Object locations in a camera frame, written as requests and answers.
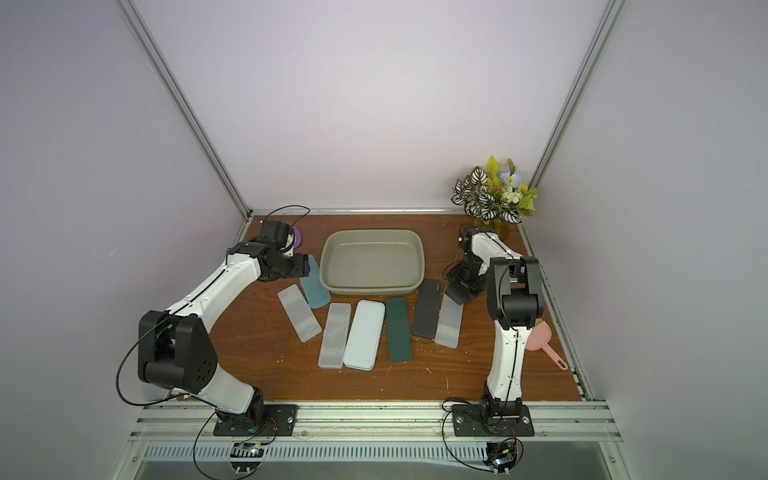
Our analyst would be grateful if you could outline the dark grey pencil case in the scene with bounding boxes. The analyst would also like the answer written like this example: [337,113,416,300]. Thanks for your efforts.
[411,279,441,339]

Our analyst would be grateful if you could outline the teal ribbed pencil case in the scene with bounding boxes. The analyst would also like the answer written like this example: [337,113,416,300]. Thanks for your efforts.
[300,255,331,310]

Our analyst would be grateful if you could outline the grey-green plastic storage box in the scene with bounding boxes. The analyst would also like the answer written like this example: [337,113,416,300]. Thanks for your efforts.
[319,229,426,296]

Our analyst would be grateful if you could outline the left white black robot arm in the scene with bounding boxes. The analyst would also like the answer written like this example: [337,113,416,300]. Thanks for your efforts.
[137,220,310,429]

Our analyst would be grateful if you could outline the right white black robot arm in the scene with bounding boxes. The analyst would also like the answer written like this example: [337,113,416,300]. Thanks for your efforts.
[446,225,544,423]

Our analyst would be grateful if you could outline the dark green pencil case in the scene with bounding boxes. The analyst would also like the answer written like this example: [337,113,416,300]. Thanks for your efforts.
[385,297,413,363]

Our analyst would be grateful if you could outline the pale blue white pencil case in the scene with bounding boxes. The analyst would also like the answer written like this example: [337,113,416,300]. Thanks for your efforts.
[343,300,385,371]

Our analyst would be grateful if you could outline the artificial flower plant in vase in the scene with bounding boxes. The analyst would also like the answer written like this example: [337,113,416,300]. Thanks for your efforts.
[451,156,538,241]

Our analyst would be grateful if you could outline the right small circuit board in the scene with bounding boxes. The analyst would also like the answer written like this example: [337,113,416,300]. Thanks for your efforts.
[483,440,523,476]

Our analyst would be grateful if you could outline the small circuit board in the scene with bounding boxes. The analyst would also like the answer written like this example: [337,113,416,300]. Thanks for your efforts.
[483,440,523,476]
[229,442,266,478]

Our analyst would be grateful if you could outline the left small circuit board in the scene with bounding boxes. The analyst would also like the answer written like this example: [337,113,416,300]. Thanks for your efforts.
[229,442,266,478]

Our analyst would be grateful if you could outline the purple trowel pink handle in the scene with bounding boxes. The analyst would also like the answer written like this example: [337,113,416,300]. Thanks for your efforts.
[292,226,302,249]

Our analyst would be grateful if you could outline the left aluminium corner post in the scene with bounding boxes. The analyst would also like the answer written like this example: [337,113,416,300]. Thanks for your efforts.
[116,0,252,221]

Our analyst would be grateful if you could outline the aluminium corner post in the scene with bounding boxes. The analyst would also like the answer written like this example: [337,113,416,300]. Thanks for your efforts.
[527,0,629,190]
[116,0,252,221]

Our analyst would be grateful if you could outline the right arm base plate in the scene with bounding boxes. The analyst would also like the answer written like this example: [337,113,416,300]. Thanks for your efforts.
[449,404,535,438]

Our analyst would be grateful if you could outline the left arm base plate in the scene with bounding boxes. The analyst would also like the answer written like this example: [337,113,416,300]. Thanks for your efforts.
[213,403,299,437]

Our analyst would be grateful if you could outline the right black cable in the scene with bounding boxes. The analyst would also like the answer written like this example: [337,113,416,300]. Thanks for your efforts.
[440,398,526,474]

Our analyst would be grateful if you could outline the aluminium front rail frame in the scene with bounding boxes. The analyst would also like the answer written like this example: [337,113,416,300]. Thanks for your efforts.
[110,400,639,479]

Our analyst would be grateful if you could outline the right aluminium corner post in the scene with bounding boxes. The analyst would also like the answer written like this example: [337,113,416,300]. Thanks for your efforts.
[527,0,629,190]

